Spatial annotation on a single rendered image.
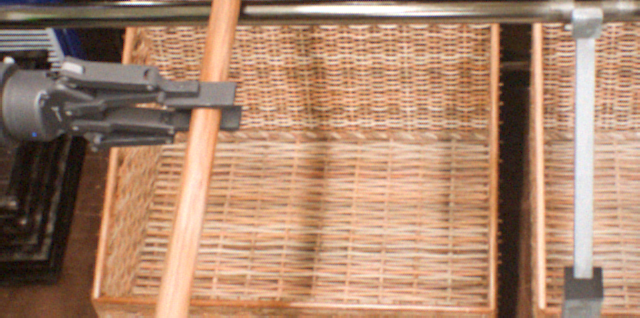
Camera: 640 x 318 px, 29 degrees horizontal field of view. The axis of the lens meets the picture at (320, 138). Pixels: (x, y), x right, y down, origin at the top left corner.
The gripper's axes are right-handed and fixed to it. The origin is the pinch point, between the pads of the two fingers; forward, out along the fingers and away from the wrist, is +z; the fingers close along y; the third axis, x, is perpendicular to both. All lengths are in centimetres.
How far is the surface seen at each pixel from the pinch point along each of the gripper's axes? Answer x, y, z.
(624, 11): -14.9, 2.3, 43.2
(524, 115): -46, 61, 34
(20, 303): -10, 61, -42
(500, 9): -15.1, 2.0, 30.1
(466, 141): -40, 60, 25
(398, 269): -17, 60, 15
